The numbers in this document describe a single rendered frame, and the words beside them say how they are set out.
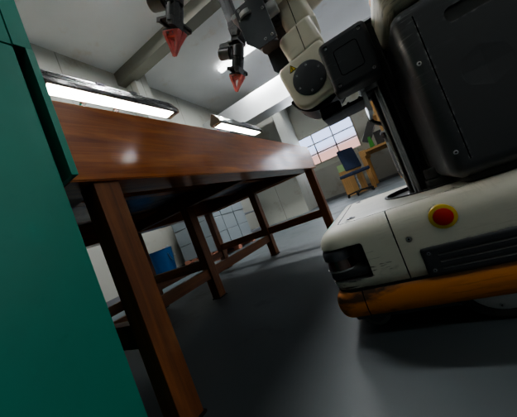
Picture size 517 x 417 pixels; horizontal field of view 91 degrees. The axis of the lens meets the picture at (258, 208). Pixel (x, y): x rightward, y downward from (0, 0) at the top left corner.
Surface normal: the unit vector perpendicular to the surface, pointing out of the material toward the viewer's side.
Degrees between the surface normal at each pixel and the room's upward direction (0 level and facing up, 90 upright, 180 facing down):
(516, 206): 90
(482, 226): 90
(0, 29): 90
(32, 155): 90
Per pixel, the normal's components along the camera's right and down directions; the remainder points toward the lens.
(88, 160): 0.81, -0.33
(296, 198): -0.41, 0.14
